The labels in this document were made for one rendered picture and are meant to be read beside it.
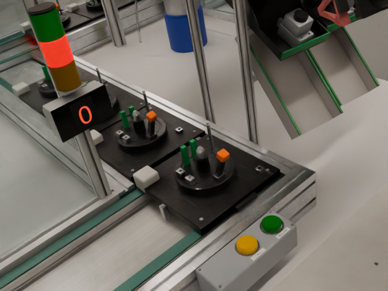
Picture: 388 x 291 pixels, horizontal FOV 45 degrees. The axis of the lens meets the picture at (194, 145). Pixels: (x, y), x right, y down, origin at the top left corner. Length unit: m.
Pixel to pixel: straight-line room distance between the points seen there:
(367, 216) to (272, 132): 0.40
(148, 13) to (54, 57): 1.44
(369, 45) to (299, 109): 1.34
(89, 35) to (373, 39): 1.34
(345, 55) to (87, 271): 0.83
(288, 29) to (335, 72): 0.26
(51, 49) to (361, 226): 0.73
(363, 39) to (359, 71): 1.11
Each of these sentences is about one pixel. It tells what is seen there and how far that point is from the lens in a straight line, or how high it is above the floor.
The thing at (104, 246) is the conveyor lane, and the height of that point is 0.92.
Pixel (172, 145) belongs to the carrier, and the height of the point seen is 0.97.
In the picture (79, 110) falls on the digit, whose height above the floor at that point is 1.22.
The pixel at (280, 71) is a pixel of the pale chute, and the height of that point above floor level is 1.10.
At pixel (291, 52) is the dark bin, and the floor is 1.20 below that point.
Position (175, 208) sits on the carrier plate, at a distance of 1.01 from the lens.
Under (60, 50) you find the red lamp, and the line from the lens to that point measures 0.89.
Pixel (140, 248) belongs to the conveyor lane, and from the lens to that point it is 1.03.
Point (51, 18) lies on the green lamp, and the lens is 0.87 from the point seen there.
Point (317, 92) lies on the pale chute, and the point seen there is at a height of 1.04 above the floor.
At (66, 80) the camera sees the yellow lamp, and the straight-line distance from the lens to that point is 0.91.
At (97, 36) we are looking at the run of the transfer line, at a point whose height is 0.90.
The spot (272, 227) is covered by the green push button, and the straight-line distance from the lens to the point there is 0.94.
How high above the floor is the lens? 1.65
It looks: 35 degrees down
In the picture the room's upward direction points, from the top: 12 degrees counter-clockwise
